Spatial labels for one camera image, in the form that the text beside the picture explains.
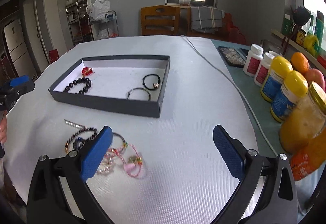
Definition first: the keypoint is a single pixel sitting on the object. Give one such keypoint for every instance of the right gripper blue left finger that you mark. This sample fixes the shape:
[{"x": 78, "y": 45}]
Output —
[{"x": 47, "y": 202}]

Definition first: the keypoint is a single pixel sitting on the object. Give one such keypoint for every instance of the white plastic bag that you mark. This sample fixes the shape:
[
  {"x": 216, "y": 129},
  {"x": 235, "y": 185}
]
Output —
[{"x": 97, "y": 10}]

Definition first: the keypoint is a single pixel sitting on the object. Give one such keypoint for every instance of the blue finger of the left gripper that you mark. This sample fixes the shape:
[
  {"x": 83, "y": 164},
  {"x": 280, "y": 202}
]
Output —
[
  {"x": 21, "y": 81},
  {"x": 16, "y": 93}
]

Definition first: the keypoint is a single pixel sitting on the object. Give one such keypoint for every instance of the black tray on table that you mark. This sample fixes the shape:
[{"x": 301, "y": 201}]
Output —
[{"x": 231, "y": 56}]

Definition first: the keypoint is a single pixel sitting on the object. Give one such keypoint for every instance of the glass jar orange contents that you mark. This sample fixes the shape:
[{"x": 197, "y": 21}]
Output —
[{"x": 305, "y": 121}]

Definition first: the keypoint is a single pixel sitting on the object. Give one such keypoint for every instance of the grey plaid cloth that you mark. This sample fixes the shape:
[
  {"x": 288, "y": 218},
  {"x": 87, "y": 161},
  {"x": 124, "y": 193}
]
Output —
[{"x": 205, "y": 17}]

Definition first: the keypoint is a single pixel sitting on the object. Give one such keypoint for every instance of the pearl hair clip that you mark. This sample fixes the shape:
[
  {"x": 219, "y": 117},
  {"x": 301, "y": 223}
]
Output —
[{"x": 75, "y": 125}]

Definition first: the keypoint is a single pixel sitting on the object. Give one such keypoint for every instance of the person's left hand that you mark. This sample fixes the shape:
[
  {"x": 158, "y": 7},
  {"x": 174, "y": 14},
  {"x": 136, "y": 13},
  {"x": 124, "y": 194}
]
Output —
[{"x": 3, "y": 128}]

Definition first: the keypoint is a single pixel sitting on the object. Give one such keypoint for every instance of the wooden chair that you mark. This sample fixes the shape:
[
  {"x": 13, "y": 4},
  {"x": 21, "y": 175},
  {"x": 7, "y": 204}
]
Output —
[{"x": 160, "y": 20}]

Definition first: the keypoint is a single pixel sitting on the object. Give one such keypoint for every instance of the dark grey jewelry box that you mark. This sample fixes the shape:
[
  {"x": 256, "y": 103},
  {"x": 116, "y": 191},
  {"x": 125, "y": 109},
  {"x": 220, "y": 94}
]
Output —
[{"x": 102, "y": 83}]

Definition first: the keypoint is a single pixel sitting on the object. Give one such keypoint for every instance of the white bottle red label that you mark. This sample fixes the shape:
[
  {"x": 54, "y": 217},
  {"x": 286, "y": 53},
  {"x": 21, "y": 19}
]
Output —
[
  {"x": 263, "y": 69},
  {"x": 253, "y": 60}
]

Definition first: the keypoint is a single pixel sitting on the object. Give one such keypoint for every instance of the dark flower bouquet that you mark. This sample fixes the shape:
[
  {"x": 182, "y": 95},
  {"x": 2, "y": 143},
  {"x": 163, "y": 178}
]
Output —
[{"x": 301, "y": 16}]

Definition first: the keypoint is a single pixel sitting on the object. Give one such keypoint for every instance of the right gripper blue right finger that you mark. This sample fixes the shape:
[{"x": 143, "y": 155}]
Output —
[{"x": 266, "y": 192}]

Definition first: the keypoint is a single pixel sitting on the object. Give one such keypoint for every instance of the metal shelf rack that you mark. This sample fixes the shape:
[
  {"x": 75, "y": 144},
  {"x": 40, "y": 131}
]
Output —
[{"x": 77, "y": 19}]

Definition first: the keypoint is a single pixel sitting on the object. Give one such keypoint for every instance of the yellow cap blue label bottle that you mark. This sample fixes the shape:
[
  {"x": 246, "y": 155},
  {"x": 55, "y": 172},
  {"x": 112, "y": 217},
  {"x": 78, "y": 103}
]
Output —
[{"x": 279, "y": 69}]

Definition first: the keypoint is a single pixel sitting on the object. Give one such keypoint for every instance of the red apple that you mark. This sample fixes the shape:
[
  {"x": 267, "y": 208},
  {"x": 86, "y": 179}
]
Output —
[{"x": 315, "y": 75}]

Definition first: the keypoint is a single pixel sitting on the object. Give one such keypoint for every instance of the orange fruit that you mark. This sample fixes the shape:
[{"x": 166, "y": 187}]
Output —
[{"x": 299, "y": 63}]

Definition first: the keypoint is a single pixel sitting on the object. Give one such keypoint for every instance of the thin grey bangle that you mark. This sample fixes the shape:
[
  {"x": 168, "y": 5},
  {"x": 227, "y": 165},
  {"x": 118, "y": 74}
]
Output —
[
  {"x": 139, "y": 93},
  {"x": 124, "y": 145}
]

